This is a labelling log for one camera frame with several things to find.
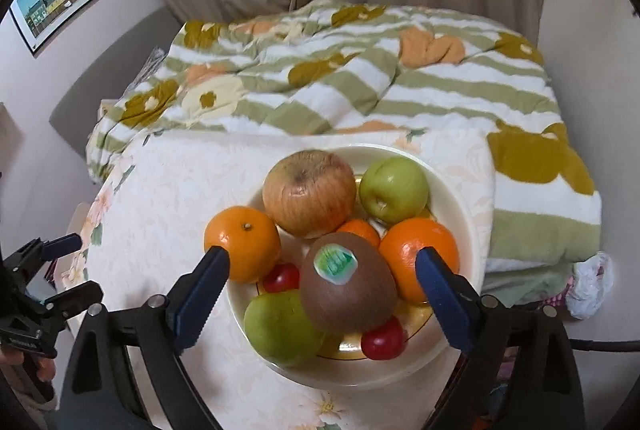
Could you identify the small mandarin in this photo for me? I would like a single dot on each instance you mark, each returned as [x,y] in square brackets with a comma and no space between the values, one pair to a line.
[363,229]

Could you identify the floral white tablecloth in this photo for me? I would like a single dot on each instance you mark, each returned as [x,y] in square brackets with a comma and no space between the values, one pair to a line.
[146,228]

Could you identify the large orange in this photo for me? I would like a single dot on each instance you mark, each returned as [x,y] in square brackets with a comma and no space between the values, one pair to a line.
[402,242]
[251,239]

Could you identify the grey sofa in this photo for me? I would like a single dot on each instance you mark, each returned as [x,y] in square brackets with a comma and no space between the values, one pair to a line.
[128,61]

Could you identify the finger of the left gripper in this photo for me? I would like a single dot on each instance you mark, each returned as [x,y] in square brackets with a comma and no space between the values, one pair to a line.
[26,262]
[61,307]

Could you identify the striped floral blanket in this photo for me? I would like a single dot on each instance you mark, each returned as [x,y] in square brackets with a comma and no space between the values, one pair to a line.
[333,66]

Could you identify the white plastic bag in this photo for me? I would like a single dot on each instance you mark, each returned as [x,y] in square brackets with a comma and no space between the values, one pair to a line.
[592,281]

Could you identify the large russet apple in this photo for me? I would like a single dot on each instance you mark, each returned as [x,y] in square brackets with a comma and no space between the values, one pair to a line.
[310,193]

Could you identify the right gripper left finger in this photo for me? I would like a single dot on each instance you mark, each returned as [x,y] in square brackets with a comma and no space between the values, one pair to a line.
[100,390]

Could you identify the brown kiwi with sticker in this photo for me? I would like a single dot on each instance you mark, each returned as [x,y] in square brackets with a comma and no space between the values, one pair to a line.
[345,285]

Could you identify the red cherry tomato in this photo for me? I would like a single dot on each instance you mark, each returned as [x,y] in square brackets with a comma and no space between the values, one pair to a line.
[283,277]
[385,342]

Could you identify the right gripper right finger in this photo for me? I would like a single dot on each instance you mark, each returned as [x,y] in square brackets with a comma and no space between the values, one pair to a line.
[516,369]

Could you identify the green apple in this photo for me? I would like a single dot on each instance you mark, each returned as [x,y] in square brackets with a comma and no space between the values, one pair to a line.
[280,331]
[394,189]

